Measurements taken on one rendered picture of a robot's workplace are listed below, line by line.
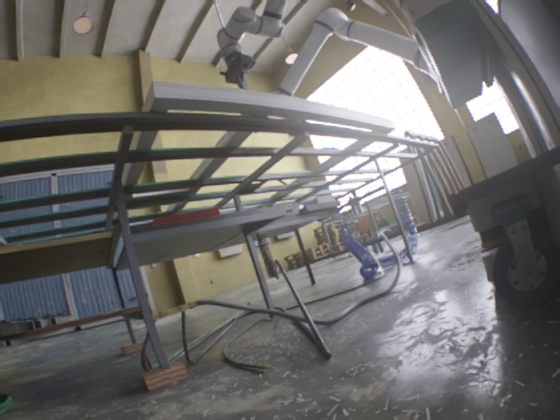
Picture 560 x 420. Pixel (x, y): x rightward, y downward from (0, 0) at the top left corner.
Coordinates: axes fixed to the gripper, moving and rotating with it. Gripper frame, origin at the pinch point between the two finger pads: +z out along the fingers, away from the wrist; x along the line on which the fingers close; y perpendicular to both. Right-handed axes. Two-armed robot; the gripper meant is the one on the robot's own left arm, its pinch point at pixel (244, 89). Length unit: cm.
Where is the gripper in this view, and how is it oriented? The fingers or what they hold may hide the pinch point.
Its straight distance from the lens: 111.6
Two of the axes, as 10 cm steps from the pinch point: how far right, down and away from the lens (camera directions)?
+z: 3.1, 9.4, -1.8
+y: -7.6, 1.3, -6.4
